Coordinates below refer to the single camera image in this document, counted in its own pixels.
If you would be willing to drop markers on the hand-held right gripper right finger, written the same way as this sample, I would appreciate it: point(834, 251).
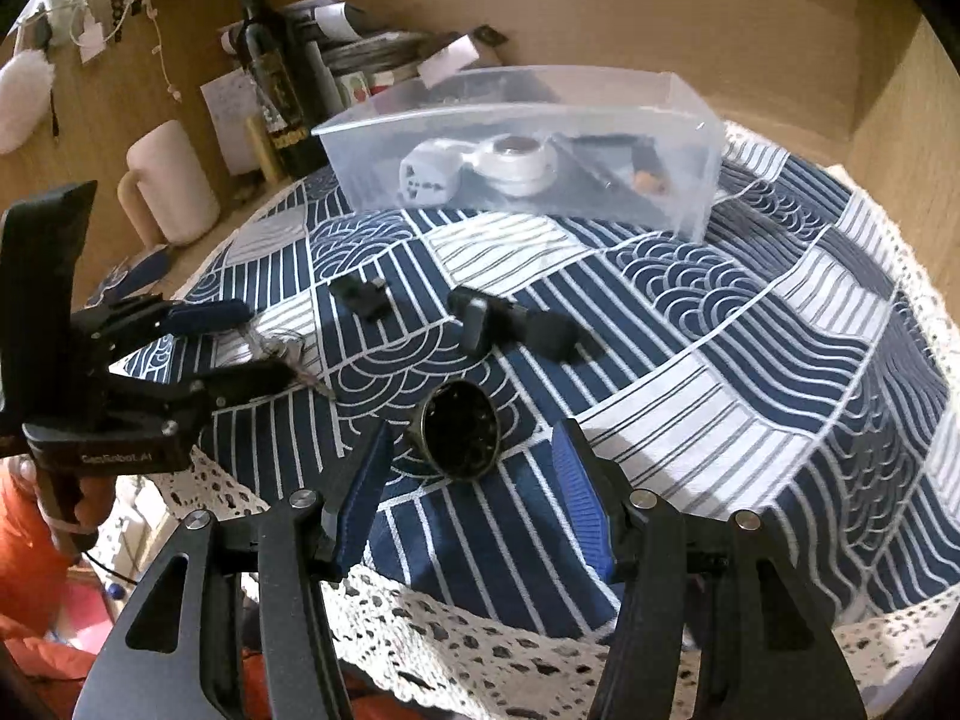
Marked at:
point(576, 491)

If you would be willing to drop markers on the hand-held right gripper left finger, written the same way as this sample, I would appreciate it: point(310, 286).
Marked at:
point(366, 487)

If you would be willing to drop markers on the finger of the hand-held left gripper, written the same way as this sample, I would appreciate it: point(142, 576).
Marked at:
point(195, 315)
point(240, 384)

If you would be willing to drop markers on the silver keys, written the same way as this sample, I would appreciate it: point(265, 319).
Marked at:
point(289, 356)

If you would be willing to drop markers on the round black metal grinder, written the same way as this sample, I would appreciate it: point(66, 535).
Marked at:
point(456, 431)

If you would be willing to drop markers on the clear plastic storage box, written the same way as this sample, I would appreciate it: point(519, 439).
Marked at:
point(525, 157)

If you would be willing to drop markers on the person's left hand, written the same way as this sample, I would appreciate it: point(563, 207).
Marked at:
point(94, 501)

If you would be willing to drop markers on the cream ceramic mug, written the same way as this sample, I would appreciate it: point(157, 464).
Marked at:
point(169, 184)

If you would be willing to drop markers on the small black plug adapter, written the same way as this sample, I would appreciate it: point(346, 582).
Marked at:
point(361, 296)

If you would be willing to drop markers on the black oval key fob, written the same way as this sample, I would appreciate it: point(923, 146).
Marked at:
point(555, 334)

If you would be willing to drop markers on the blue white patterned tablecloth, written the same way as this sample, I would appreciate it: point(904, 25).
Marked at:
point(712, 390)
point(450, 637)

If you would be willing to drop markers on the yellow tube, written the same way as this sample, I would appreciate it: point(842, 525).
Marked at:
point(264, 150)

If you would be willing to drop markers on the white note paper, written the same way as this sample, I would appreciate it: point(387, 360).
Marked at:
point(229, 116)

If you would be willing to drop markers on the black clip gadget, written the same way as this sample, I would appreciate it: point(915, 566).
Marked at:
point(476, 315)

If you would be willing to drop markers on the dark wine bottle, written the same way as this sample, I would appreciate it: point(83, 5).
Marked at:
point(274, 75)

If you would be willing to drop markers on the white plush toy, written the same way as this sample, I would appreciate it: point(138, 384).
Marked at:
point(22, 94)

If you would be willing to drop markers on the white travel plug adapter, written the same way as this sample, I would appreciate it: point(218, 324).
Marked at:
point(431, 171)

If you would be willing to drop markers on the person's orange clothing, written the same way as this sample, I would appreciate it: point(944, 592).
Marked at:
point(45, 667)

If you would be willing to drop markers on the stack of papers and books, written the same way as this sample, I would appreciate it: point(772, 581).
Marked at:
point(360, 45)

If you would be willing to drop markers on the small orange earplugs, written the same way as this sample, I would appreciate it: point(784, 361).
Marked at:
point(649, 181)

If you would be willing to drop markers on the black flat device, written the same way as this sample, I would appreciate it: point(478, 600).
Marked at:
point(600, 165)

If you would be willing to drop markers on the white round charger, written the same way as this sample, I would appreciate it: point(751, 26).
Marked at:
point(514, 161)

